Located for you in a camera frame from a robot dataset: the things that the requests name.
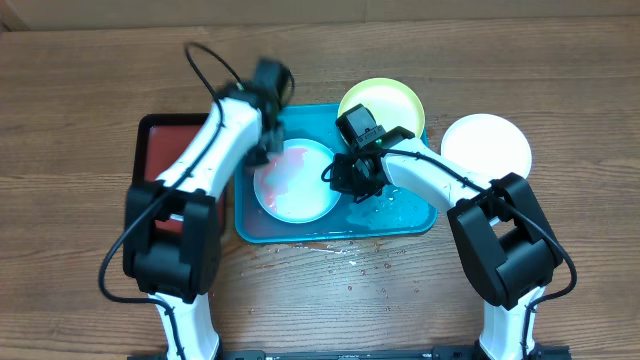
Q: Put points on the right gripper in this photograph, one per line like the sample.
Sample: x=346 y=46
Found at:
x=345 y=184

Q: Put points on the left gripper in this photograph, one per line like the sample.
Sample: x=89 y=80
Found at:
x=275 y=145

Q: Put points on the light blue plate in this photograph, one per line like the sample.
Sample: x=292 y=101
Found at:
x=290 y=188

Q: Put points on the white plate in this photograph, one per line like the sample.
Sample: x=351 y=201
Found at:
x=489 y=145

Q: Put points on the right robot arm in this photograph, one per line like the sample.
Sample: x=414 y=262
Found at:
x=505 y=244

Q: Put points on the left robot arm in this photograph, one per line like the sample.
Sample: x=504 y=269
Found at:
x=171 y=245

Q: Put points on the teal plastic tray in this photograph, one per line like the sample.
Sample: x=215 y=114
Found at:
x=395 y=212

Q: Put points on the black tray with red water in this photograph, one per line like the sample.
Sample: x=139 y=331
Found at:
x=161 y=140

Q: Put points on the yellow-green plate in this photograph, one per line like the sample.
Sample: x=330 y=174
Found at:
x=392 y=104

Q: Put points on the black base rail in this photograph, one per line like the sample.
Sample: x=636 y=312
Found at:
x=474 y=352

